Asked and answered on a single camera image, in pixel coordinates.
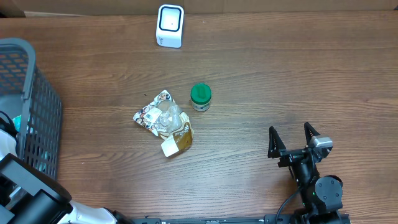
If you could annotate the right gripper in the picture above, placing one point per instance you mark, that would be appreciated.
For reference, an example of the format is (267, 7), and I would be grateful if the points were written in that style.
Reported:
(277, 149)

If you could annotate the green lid jar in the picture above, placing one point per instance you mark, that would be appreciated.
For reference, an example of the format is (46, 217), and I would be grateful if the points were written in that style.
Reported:
(201, 97)

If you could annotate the brown clear snack bag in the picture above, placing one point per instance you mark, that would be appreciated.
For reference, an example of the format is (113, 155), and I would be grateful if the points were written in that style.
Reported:
(165, 119)

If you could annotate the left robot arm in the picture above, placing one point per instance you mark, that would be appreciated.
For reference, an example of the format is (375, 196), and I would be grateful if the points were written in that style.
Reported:
(30, 196)

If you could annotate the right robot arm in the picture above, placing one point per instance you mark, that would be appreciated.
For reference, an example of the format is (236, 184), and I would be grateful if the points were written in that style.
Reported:
(321, 196)

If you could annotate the white barcode scanner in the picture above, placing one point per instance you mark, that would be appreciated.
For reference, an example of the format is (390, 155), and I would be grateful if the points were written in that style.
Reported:
(170, 26)

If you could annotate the grey plastic shopping basket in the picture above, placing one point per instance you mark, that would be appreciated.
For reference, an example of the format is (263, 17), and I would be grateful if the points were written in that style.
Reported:
(29, 97)

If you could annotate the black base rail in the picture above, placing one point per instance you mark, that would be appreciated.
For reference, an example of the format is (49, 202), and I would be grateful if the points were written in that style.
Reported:
(267, 219)

